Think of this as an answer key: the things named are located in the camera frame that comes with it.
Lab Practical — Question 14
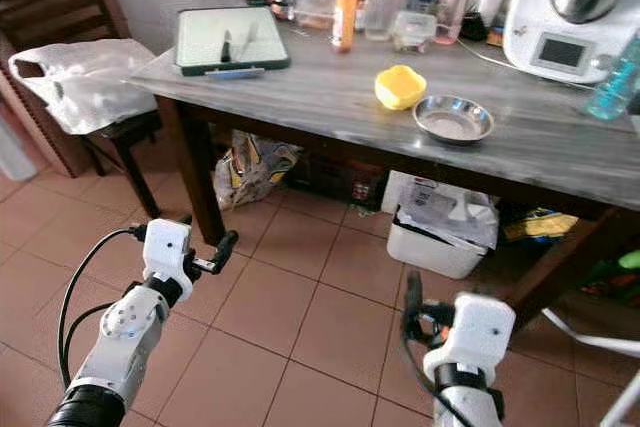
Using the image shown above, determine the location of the white plastic bin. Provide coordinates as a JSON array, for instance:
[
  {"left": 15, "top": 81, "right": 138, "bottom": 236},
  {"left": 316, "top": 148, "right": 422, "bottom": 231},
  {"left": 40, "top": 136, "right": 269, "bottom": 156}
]
[{"left": 385, "top": 172, "right": 501, "bottom": 280}]

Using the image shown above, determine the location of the dark wooden marble-top table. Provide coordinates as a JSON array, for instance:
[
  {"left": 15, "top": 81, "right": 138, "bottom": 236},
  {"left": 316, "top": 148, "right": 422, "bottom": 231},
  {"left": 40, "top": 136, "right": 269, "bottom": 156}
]
[{"left": 130, "top": 22, "right": 640, "bottom": 328}]

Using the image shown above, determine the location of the patterned yellow grey bag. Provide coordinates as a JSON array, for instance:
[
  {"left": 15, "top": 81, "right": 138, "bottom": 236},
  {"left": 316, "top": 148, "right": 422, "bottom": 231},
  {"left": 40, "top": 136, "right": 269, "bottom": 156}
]
[{"left": 213, "top": 130, "right": 303, "bottom": 211}]

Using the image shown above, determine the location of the crumpled printed plastic wrapper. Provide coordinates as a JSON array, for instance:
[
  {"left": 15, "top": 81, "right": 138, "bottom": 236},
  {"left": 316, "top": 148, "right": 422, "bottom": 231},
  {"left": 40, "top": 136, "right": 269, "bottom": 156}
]
[{"left": 395, "top": 179, "right": 501, "bottom": 248}]

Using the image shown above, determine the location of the black crate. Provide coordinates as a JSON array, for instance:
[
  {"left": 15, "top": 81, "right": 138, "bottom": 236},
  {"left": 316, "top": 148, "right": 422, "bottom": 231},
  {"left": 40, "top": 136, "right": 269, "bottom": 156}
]
[{"left": 285, "top": 152, "right": 391, "bottom": 210}]

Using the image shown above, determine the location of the yellow blue package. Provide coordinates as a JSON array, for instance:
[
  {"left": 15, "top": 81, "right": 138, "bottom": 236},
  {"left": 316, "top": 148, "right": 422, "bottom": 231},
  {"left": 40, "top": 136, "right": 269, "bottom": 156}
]
[{"left": 500, "top": 205, "right": 581, "bottom": 243}]

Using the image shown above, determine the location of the stainless steel dish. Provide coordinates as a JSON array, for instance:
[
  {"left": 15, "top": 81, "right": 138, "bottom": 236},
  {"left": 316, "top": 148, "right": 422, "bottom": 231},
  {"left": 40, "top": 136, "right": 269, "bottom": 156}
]
[{"left": 412, "top": 95, "right": 496, "bottom": 145}]

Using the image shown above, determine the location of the white green-rimmed cutting board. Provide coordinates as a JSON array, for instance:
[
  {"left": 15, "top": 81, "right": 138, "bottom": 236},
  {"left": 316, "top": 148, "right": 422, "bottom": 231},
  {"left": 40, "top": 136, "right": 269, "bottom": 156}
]
[{"left": 173, "top": 7, "right": 292, "bottom": 77}]

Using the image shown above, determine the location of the yellow plastic bowl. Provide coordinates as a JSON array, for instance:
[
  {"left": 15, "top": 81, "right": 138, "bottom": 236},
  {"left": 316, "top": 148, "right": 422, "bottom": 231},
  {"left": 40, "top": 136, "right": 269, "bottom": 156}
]
[{"left": 374, "top": 64, "right": 428, "bottom": 111}]

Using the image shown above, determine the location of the white plastic bag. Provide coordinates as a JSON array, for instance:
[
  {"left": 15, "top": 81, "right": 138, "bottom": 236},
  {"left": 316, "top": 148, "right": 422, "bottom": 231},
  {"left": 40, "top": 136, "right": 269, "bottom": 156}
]
[{"left": 8, "top": 39, "right": 161, "bottom": 136}]

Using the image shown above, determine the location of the green plastic item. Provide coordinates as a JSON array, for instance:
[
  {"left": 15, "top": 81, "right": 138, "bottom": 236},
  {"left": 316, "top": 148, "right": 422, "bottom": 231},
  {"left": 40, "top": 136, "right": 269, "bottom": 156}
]
[{"left": 615, "top": 250, "right": 640, "bottom": 273}]

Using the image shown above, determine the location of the large clear plastic container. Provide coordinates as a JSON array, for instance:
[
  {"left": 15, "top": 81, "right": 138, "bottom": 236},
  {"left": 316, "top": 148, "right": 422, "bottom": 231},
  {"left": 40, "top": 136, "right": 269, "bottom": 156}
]
[{"left": 295, "top": 0, "right": 341, "bottom": 31}]

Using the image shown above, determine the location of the orange squeeze bottle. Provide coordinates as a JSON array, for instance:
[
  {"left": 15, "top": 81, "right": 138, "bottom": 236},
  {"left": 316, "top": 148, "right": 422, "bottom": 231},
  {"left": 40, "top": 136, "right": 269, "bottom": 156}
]
[{"left": 331, "top": 0, "right": 361, "bottom": 54}]

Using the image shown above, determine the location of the small clear plastic container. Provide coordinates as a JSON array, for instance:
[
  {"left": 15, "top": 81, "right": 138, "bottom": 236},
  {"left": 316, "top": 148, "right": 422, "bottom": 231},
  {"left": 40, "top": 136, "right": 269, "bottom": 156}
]
[{"left": 392, "top": 11, "right": 438, "bottom": 54}]

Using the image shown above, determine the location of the dark wooden chair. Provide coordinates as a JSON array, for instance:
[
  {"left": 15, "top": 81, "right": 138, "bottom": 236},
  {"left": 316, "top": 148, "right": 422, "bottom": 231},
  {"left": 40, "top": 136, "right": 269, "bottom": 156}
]
[{"left": 0, "top": 0, "right": 161, "bottom": 220}]

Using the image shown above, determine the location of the teal plastic bottle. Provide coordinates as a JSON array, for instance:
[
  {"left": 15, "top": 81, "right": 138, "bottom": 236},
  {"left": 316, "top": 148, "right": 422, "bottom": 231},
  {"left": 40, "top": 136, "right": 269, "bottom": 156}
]
[{"left": 585, "top": 32, "right": 640, "bottom": 121}]

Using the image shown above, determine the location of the white kitchen machine steel bowl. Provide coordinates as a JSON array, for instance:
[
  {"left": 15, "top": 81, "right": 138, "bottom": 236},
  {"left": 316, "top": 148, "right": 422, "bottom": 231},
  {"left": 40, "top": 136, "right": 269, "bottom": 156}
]
[{"left": 503, "top": 0, "right": 640, "bottom": 85}]

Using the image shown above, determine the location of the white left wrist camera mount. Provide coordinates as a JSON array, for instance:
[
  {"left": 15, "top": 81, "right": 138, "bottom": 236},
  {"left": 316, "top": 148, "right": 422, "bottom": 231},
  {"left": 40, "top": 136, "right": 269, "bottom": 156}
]
[{"left": 142, "top": 218, "right": 197, "bottom": 298}]

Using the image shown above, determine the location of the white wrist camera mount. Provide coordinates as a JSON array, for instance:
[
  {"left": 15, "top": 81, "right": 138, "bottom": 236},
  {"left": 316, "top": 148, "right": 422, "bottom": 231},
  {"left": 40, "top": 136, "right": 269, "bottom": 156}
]
[
  {"left": 142, "top": 218, "right": 197, "bottom": 298},
  {"left": 423, "top": 292, "right": 516, "bottom": 383}
]

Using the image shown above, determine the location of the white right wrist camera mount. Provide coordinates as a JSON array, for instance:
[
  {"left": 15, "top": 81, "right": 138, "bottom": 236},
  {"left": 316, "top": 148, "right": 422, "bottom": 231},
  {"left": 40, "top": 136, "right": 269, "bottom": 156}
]
[{"left": 423, "top": 292, "right": 516, "bottom": 383}]

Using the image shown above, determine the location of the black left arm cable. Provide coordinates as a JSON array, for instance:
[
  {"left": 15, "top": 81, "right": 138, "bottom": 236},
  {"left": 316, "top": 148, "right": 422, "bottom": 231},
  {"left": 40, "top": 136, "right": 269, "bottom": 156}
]
[{"left": 56, "top": 227, "right": 143, "bottom": 393}]

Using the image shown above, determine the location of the thin white cable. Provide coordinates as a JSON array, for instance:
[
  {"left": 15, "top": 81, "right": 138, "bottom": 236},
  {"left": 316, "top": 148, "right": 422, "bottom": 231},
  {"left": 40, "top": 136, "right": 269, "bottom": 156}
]
[{"left": 455, "top": 39, "right": 596, "bottom": 90}]

